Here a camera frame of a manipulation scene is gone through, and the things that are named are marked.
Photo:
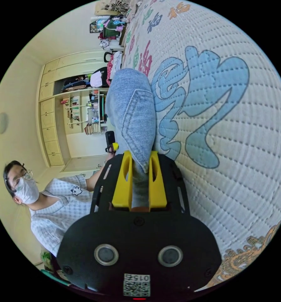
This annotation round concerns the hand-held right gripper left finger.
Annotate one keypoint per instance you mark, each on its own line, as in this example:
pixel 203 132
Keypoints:
pixel 122 186

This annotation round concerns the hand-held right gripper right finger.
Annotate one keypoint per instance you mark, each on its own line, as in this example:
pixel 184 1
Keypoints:
pixel 158 188

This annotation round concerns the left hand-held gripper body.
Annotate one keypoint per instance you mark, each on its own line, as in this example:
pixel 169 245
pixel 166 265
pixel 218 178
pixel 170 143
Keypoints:
pixel 109 149

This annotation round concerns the light blue jeans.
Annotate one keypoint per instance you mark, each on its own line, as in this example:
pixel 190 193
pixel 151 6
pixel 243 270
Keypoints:
pixel 133 113

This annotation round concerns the person's left forearm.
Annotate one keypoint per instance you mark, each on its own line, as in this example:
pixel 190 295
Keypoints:
pixel 93 181

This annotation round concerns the person's left hand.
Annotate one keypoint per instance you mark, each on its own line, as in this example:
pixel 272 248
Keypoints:
pixel 109 157

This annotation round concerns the cream cupboard with shelves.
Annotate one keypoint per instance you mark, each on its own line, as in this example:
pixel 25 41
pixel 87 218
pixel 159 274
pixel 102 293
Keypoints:
pixel 60 106

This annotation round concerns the bed with printed quilt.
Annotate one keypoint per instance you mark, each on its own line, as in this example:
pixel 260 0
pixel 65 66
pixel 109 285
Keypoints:
pixel 225 170

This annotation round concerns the black chair with clothes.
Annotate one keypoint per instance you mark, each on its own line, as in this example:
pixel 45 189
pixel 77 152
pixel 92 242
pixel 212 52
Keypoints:
pixel 102 76

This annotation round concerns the person's body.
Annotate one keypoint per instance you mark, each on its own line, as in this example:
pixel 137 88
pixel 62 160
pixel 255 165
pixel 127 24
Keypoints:
pixel 53 212

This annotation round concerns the round ceiling lamp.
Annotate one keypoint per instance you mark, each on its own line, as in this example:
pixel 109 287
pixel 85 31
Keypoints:
pixel 2 123

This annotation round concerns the cluttered bedside table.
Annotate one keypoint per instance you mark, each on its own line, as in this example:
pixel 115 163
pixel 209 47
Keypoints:
pixel 108 30

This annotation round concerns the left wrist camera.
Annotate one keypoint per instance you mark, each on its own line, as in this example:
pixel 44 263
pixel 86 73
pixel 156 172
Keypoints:
pixel 110 138

